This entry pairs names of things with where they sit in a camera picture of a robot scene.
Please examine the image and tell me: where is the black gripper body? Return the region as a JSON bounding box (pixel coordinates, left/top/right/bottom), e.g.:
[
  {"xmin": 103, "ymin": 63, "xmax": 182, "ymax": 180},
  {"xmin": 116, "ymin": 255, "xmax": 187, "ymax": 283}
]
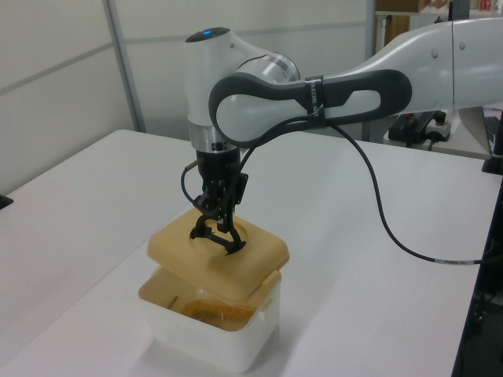
[{"xmin": 196, "ymin": 148, "xmax": 241, "ymax": 189}]

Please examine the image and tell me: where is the black lid handle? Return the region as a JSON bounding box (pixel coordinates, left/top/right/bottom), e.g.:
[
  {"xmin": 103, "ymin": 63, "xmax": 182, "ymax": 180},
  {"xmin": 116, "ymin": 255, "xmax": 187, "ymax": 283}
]
[{"xmin": 190, "ymin": 214, "xmax": 248, "ymax": 256}]

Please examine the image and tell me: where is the tan plastic case lid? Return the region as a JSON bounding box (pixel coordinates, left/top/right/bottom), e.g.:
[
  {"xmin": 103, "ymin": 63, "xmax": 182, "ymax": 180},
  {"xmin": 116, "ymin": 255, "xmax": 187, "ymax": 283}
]
[{"xmin": 147, "ymin": 207, "xmax": 291, "ymax": 302}]

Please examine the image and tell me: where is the white plastic tool case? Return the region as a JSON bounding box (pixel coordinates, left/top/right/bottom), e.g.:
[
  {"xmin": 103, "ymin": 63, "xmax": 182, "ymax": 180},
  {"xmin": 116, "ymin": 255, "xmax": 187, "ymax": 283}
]
[{"xmin": 137, "ymin": 269, "xmax": 284, "ymax": 374}]

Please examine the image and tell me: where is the black power strip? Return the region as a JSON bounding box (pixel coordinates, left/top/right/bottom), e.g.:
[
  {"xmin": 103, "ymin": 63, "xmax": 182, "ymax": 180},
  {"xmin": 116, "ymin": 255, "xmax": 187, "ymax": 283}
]
[{"xmin": 387, "ymin": 112, "xmax": 433, "ymax": 143}]

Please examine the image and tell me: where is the grey emergency stop box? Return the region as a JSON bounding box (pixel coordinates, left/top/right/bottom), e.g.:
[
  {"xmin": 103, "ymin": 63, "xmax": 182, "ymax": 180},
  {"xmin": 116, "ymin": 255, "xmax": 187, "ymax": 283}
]
[{"xmin": 426, "ymin": 110, "xmax": 452, "ymax": 142}]

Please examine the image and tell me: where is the cardboard box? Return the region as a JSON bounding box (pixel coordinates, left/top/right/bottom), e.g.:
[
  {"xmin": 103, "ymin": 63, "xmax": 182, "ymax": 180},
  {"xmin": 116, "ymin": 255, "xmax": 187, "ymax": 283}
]
[{"xmin": 416, "ymin": 0, "xmax": 451, "ymax": 13}]

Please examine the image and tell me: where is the thin dark gripper cable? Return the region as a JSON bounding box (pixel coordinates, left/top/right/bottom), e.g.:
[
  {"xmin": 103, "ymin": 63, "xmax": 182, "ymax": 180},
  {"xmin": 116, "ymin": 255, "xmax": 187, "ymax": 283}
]
[{"xmin": 180, "ymin": 159, "xmax": 201, "ymax": 209}]

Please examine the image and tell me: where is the black velcro strap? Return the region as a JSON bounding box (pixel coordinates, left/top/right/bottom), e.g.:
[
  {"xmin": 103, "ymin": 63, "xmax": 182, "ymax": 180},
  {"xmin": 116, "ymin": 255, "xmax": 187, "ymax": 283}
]
[{"xmin": 303, "ymin": 74, "xmax": 330, "ymax": 130}]

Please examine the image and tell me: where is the grey partition post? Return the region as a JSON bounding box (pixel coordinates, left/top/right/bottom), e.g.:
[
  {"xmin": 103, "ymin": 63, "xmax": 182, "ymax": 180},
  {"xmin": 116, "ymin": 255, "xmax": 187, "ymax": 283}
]
[
  {"xmin": 363, "ymin": 0, "xmax": 380, "ymax": 143},
  {"xmin": 102, "ymin": 0, "xmax": 147, "ymax": 134}
]

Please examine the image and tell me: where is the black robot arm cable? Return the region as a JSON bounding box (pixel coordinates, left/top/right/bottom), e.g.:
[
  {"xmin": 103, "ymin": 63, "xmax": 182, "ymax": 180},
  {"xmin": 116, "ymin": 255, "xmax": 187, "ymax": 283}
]
[{"xmin": 235, "ymin": 117, "xmax": 486, "ymax": 266}]

